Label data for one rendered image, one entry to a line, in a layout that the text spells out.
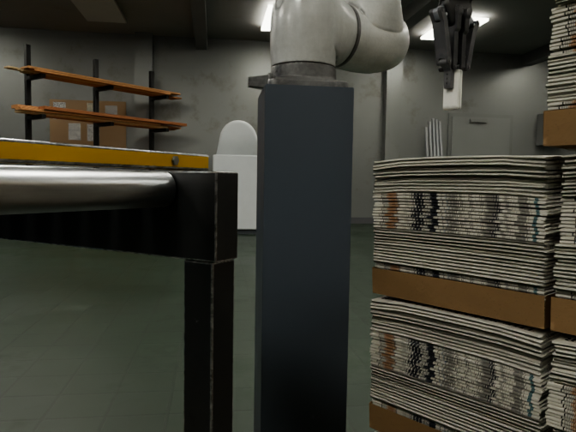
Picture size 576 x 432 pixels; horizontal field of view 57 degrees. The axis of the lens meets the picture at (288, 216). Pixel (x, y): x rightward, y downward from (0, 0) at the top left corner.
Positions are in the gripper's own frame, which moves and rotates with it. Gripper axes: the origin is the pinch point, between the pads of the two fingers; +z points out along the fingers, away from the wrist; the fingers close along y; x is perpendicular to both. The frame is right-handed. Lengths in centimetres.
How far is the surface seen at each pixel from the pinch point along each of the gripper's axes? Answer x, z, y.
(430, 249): -9.2, 27.1, -18.5
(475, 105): 517, -139, 879
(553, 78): -26.3, 3.9, -18.8
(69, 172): 4, 17, -67
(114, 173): 6, 17, -61
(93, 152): -4, 15, -68
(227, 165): 597, -5, 352
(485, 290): -18.4, 31.6, -18.7
